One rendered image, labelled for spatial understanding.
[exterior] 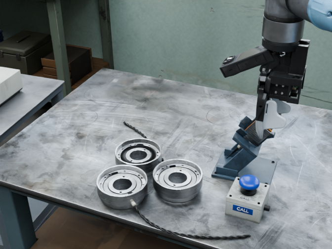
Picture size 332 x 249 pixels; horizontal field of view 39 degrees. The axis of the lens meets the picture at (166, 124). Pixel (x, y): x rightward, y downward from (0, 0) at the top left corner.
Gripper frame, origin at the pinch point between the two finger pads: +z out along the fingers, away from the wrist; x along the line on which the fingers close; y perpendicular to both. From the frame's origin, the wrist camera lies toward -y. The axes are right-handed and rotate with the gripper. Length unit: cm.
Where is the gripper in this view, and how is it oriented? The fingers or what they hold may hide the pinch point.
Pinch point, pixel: (260, 126)
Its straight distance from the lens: 101.4
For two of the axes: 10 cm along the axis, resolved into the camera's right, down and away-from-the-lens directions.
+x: 3.5, -5.0, 7.9
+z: 0.1, 8.5, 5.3
